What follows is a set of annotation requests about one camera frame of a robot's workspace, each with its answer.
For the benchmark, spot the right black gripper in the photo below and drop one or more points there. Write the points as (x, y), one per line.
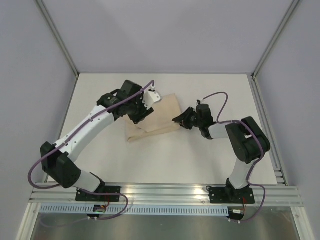
(189, 119)

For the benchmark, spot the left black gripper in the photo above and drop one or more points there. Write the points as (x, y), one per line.
(145, 113)

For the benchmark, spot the right aluminium frame post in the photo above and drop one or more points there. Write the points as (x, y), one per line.
(294, 5)

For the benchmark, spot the aluminium frame post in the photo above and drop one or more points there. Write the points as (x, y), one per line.
(57, 36)
(294, 5)

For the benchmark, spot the left aluminium frame post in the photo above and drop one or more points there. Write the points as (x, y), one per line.
(57, 36)

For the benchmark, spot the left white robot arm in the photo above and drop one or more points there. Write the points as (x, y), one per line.
(58, 160)

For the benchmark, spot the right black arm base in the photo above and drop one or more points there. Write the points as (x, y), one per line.
(229, 195)

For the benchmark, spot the beige cloth mat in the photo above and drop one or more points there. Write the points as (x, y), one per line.
(158, 123)

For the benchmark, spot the aluminium front rail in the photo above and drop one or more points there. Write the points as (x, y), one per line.
(169, 194)

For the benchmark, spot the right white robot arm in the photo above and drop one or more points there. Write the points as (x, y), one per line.
(248, 142)

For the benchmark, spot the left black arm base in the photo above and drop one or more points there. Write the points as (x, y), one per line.
(104, 193)

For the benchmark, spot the slotted grey cable duct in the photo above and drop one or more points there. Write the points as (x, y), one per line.
(155, 210)

